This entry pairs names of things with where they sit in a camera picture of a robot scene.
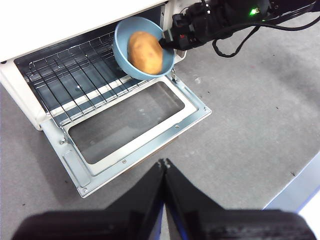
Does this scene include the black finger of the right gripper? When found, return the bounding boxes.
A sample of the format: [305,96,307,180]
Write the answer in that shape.
[161,29,174,42]
[158,37,179,50]

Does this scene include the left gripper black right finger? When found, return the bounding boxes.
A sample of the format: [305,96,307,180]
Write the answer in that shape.
[163,157,318,240]

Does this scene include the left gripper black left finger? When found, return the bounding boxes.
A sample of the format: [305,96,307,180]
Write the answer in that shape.
[11,158,166,240]

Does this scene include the brown potato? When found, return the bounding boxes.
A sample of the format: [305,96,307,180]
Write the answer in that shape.
[127,30,165,76]

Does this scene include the blue ribbed bowl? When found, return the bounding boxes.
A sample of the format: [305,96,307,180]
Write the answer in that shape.
[112,16,176,81]

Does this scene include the glass oven door with handle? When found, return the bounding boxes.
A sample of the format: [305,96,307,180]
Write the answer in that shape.
[39,74,213,200]

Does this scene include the cream Toshiba toaster oven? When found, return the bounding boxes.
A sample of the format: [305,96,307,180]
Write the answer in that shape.
[0,0,213,200]

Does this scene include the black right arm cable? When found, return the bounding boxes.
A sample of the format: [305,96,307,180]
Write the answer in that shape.
[211,9,320,59]

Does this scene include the metal wire oven rack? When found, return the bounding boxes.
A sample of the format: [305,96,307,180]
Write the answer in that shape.
[24,31,151,126]

